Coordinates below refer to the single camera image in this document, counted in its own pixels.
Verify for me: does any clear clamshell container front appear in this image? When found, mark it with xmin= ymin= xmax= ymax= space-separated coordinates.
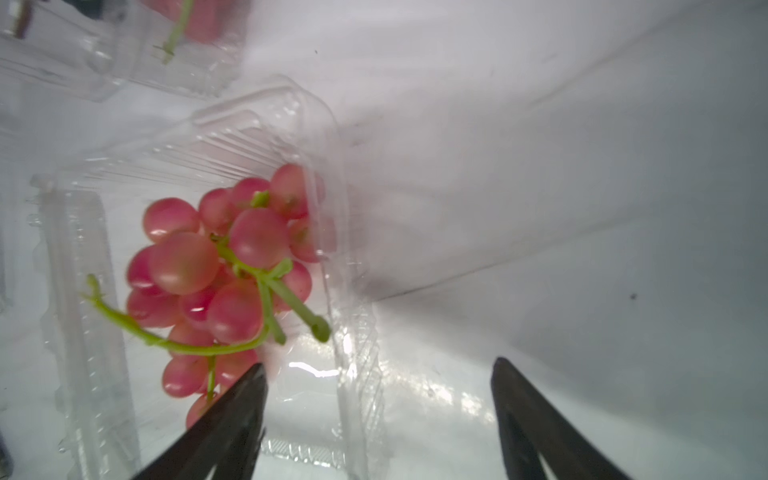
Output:
xmin=1 ymin=1 xmax=252 ymax=101

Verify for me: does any clear clamshell container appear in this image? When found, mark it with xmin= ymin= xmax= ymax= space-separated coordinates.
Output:
xmin=1 ymin=1 xmax=252 ymax=101
xmin=33 ymin=77 xmax=387 ymax=479

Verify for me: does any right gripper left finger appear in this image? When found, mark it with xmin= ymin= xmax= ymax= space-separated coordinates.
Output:
xmin=135 ymin=364 xmax=268 ymax=480

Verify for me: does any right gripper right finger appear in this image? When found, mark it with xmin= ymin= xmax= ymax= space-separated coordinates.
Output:
xmin=490 ymin=357 xmax=629 ymax=480

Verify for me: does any red grape bunch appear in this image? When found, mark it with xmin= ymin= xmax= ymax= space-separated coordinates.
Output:
xmin=142 ymin=0 xmax=238 ymax=64
xmin=86 ymin=163 xmax=331 ymax=424

